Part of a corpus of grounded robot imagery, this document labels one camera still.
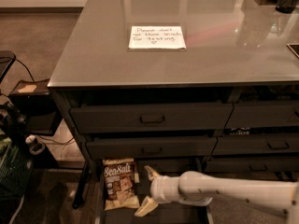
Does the dark grey drawer cabinet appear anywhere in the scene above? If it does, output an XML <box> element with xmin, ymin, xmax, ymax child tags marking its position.
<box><xmin>49</xmin><ymin>0</ymin><xmax>299</xmax><ymax>224</ymax></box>

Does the top left drawer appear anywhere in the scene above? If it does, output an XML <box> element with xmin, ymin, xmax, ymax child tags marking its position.
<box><xmin>70</xmin><ymin>103</ymin><xmax>233</xmax><ymax>134</ymax></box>

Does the black crate on left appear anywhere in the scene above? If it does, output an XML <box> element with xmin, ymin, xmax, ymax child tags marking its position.
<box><xmin>0</xmin><ymin>134</ymin><xmax>33</xmax><ymax>201</ymax></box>

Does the open bottom left drawer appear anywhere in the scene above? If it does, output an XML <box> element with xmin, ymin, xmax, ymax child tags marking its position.
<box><xmin>94</xmin><ymin>158</ymin><xmax>210</xmax><ymax>224</ymax></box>

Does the dark side table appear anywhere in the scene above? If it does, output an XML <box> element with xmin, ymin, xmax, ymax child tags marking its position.
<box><xmin>8</xmin><ymin>79</ymin><xmax>63</xmax><ymax>136</ymax></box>

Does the white handwritten paper note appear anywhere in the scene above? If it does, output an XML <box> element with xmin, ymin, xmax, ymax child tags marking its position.
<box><xmin>128</xmin><ymin>26</ymin><xmax>186</xmax><ymax>49</ymax></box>

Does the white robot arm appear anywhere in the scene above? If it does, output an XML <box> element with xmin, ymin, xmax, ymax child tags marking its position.
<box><xmin>135</xmin><ymin>165</ymin><xmax>299</xmax><ymax>224</ymax></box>

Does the middle left drawer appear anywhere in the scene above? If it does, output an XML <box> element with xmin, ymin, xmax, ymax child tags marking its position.
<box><xmin>86</xmin><ymin>136</ymin><xmax>217</xmax><ymax>160</ymax></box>

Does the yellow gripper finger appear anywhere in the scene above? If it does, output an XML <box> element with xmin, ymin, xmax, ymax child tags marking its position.
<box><xmin>145</xmin><ymin>165</ymin><xmax>161</xmax><ymax>181</ymax></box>
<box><xmin>135</xmin><ymin>196</ymin><xmax>158</xmax><ymax>217</ymax></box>

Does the bottom right drawer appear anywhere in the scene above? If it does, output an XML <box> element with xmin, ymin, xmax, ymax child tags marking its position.
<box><xmin>204</xmin><ymin>155</ymin><xmax>299</xmax><ymax>173</ymax></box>

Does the brown sea salt chip bag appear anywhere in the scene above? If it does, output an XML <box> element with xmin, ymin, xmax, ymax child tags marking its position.
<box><xmin>103</xmin><ymin>158</ymin><xmax>140</xmax><ymax>210</ymax></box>

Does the snack bag in right drawer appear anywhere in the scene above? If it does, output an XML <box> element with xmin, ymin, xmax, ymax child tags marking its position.
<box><xmin>224</xmin><ymin>128</ymin><xmax>250</xmax><ymax>135</ymax></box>

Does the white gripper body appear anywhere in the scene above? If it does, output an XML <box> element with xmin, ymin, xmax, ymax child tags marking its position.
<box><xmin>150</xmin><ymin>175</ymin><xmax>179</xmax><ymax>203</ymax></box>

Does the middle right drawer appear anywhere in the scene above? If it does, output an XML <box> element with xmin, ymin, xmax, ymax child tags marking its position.
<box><xmin>213</xmin><ymin>133</ymin><xmax>299</xmax><ymax>156</ymax></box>

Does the top right drawer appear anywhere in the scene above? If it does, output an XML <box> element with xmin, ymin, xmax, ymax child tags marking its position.
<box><xmin>226</xmin><ymin>101</ymin><xmax>299</xmax><ymax>128</ymax></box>

